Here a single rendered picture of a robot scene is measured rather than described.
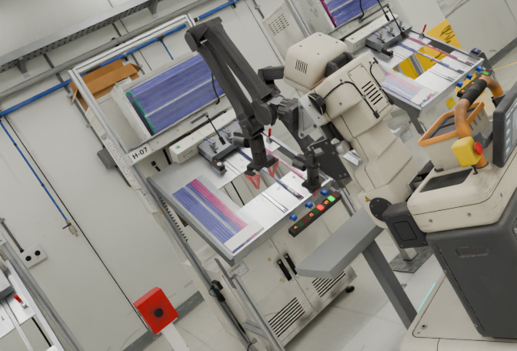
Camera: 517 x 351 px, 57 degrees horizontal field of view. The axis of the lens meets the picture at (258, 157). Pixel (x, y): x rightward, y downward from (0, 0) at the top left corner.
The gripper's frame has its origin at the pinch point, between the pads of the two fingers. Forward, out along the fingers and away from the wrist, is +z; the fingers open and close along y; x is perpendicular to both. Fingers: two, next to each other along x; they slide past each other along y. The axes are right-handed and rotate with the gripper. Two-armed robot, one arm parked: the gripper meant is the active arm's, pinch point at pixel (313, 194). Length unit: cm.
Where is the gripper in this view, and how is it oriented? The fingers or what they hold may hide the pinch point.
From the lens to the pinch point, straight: 232.8
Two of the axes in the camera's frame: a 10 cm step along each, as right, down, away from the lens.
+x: 6.7, 4.7, -5.8
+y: -7.3, 5.3, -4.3
